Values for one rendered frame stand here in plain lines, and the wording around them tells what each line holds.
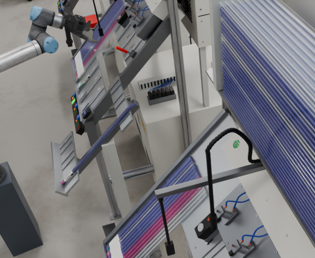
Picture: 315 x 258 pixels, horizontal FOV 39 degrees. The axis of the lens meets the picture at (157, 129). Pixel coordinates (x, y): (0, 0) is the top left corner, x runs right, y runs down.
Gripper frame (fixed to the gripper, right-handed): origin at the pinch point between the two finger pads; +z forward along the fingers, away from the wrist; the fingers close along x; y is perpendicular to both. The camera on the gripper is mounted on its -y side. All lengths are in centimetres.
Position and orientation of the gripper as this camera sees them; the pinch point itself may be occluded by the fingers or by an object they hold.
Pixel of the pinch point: (96, 37)
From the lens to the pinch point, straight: 240.5
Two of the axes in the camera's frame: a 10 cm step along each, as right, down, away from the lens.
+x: -2.3, -6.1, 7.6
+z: 8.8, 2.1, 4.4
